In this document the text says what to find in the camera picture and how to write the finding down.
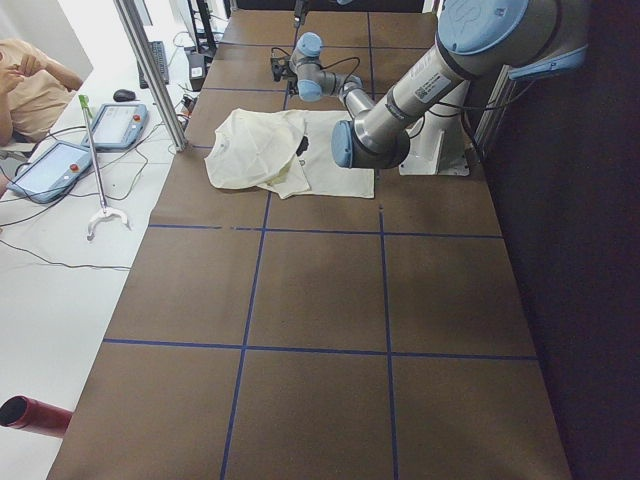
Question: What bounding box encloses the red cylinder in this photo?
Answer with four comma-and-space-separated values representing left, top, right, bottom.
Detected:
1, 395, 73, 438

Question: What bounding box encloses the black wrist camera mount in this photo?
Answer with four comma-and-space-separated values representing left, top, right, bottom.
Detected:
270, 46, 296, 82

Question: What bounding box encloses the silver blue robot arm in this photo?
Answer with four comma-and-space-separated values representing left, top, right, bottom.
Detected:
288, 0, 591, 169

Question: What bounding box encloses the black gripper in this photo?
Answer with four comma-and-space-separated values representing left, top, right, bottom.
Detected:
294, 0, 308, 20
286, 80, 299, 98

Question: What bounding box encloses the blue teach pendant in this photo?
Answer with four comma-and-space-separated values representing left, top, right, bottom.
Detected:
90, 103, 148, 151
8, 141, 92, 204

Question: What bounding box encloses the aluminium frame post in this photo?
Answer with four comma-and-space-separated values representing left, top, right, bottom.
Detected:
113, 0, 187, 152

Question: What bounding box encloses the black computer mouse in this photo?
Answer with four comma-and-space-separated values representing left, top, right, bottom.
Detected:
112, 89, 137, 102

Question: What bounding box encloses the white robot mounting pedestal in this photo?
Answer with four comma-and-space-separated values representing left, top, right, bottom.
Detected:
398, 81, 470, 176

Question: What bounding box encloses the black keyboard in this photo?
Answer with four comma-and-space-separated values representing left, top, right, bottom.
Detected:
137, 40, 170, 89

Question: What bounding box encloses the near blue teach pendant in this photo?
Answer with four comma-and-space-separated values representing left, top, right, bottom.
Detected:
8, 141, 92, 204

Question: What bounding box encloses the cream long-sleeve cat shirt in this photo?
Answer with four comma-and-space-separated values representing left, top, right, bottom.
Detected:
205, 108, 374, 199

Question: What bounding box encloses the black small box on desk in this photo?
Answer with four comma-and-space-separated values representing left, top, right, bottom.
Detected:
186, 51, 207, 92

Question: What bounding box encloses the long reacher grabber tool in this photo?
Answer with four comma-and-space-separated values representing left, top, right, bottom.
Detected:
79, 94, 130, 242

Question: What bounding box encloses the far blue teach pendant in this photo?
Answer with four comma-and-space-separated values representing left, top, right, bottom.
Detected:
90, 103, 148, 151

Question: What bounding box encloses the seated person in beige shirt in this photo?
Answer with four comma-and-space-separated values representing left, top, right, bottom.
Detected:
1, 38, 83, 146

